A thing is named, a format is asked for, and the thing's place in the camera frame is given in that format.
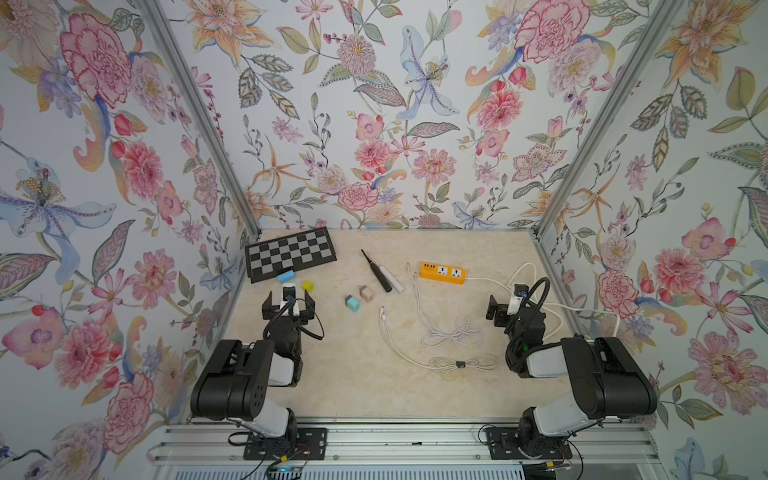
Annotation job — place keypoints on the blue cylinder block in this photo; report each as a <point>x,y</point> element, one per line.
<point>286,276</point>

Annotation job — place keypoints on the black white checkerboard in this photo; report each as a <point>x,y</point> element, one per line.
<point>269,259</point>

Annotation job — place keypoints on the white pink electric toothbrush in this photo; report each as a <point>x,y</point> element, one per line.
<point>392,280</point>

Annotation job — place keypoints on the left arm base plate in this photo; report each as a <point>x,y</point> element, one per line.
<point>297,444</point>

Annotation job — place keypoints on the orange power strip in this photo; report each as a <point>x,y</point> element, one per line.
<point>442,273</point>

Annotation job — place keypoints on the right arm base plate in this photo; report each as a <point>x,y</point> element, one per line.
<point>509,443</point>

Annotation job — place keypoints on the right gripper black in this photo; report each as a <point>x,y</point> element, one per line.
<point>501,311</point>

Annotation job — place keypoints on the black electric toothbrush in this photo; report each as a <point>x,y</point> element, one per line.
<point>378,273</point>

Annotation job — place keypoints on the aluminium mounting rail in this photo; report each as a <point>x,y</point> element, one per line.
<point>399,442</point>

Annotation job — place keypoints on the pink USB charger block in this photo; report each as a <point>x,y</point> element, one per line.
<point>366,293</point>

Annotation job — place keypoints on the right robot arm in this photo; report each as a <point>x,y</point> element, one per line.
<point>605,381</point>

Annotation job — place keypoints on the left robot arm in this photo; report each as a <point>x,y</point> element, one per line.
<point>234,384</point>

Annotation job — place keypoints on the teal USB charger block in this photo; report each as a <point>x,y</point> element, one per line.
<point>352,303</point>

